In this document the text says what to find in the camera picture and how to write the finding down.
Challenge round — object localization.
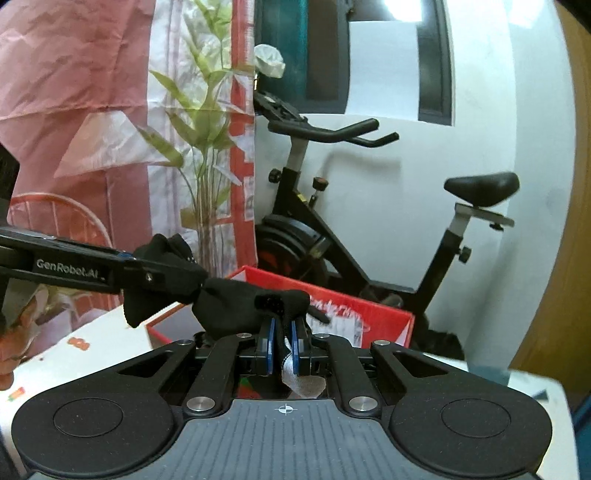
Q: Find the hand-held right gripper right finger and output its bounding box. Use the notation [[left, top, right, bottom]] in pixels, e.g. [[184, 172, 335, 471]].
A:
[[291, 318, 468, 415]]

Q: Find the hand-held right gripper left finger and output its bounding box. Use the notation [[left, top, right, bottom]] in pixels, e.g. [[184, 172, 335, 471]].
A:
[[115, 318, 278, 416]]

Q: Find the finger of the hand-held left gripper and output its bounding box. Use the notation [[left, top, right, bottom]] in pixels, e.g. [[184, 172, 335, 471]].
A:
[[117, 250, 209, 298]]

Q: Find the grey woven cloth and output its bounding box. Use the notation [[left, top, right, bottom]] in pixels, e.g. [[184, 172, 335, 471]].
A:
[[277, 350, 327, 400]]

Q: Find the black sock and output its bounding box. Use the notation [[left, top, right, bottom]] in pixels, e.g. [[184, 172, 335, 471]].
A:
[[124, 233, 331, 343]]

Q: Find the red strawberry print box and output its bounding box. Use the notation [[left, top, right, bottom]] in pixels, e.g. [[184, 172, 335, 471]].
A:
[[145, 265, 414, 352]]

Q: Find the black exercise bike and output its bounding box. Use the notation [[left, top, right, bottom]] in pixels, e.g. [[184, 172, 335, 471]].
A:
[[253, 90, 520, 366]]

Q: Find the white plastic bag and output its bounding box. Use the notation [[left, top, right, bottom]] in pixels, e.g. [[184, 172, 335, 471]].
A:
[[253, 44, 285, 80]]

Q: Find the wooden door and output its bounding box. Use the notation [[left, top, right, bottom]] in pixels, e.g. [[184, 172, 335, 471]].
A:
[[508, 0, 591, 385]]

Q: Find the dark framed window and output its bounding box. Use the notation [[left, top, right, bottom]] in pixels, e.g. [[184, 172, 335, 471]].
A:
[[256, 0, 456, 128]]

